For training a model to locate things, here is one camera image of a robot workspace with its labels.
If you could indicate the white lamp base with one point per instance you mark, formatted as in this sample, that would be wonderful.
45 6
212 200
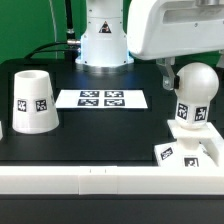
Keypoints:
203 147

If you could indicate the white lamp shade cone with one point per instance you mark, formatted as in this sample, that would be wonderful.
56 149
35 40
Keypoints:
34 109

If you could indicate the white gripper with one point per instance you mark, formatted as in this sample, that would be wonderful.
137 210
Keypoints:
168 28

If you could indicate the white marker sheet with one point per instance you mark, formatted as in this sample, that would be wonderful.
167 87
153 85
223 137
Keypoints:
101 99

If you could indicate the white front fence wall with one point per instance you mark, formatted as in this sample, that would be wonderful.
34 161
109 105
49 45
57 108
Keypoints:
104 180

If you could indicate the white lamp bulb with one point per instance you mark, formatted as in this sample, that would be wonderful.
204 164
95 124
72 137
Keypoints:
198 85

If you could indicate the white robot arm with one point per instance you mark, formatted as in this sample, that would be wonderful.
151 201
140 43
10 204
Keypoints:
104 44

